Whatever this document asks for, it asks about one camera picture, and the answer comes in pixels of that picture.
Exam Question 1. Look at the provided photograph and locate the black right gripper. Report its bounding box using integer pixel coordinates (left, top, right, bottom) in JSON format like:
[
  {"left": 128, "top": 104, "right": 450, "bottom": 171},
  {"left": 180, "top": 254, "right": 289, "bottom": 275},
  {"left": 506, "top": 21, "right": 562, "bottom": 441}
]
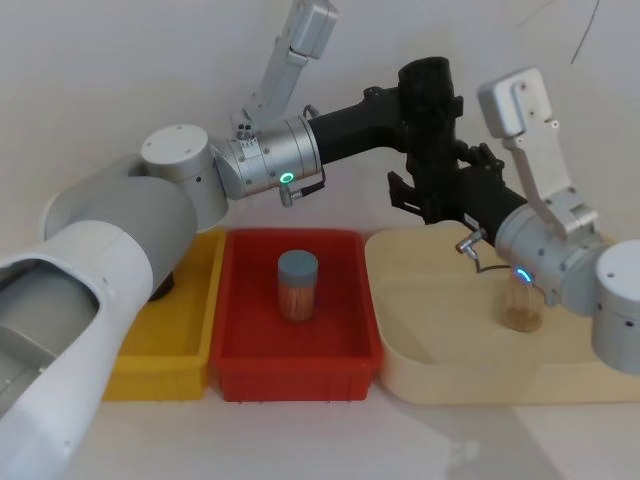
[{"left": 388, "top": 141, "right": 529, "bottom": 232}]

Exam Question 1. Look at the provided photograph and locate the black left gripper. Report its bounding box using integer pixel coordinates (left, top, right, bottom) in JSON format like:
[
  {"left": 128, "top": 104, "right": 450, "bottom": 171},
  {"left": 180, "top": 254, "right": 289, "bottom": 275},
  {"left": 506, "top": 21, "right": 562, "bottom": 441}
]
[{"left": 305, "top": 56, "right": 465, "bottom": 166}]

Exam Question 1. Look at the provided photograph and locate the cream plastic tray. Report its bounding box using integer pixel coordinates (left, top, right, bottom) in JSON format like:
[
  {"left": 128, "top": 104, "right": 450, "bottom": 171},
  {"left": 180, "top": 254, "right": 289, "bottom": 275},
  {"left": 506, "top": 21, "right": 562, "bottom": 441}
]
[{"left": 363, "top": 218, "right": 640, "bottom": 407}]

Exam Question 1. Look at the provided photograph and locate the clear toothpick jar without lid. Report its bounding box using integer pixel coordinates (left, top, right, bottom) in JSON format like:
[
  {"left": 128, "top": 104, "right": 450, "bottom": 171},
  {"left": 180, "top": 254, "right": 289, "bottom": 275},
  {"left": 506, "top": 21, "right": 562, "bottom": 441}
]
[{"left": 500, "top": 269, "right": 545, "bottom": 332}]

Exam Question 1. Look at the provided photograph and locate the toothpick jar with grey lid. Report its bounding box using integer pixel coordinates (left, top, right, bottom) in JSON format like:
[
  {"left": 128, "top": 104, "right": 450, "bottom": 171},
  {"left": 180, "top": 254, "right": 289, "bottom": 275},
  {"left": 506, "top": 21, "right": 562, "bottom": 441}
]
[{"left": 276, "top": 249, "right": 320, "bottom": 324}]

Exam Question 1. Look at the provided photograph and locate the red plastic bin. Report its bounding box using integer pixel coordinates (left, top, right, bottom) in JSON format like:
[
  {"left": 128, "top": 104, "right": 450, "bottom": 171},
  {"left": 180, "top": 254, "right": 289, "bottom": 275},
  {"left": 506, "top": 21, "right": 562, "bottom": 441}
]
[{"left": 206, "top": 227, "right": 385, "bottom": 404}]

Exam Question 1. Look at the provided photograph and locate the yellow plastic bin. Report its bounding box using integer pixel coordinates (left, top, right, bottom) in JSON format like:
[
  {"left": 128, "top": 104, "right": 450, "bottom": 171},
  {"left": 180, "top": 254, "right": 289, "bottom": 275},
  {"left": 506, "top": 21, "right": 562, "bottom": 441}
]
[{"left": 102, "top": 227, "right": 229, "bottom": 402}]

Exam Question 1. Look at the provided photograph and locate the right wrist cable with plug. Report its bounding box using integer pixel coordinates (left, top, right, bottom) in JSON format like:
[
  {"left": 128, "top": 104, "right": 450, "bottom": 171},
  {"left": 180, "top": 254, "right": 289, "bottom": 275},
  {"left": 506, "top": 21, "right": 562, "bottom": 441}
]
[{"left": 453, "top": 227, "right": 516, "bottom": 275}]

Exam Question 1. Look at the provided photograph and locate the wrist cable with plug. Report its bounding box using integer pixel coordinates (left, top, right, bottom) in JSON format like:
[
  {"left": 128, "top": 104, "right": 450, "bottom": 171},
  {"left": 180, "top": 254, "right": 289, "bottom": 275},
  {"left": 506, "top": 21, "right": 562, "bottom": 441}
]
[
  {"left": 453, "top": 227, "right": 516, "bottom": 275},
  {"left": 278, "top": 103, "right": 329, "bottom": 208}
]

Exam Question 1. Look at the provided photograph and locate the left wrist cable with plug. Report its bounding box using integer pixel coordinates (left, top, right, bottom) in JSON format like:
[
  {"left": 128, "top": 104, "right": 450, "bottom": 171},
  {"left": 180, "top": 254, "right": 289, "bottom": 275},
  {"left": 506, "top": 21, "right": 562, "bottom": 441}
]
[{"left": 278, "top": 103, "right": 329, "bottom": 208}]

